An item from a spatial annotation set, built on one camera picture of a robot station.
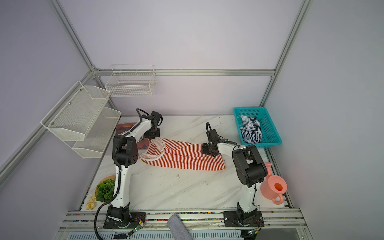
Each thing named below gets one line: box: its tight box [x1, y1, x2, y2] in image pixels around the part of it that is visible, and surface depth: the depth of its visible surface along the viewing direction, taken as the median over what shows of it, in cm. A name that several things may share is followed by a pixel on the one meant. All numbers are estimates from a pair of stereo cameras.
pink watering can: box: [260, 162, 288, 205], surface depth 75 cm
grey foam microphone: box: [167, 214, 193, 240], surface depth 71 cm
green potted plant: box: [95, 175, 116, 202], surface depth 73 cm
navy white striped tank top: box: [240, 115, 262, 144], surface depth 113 cm
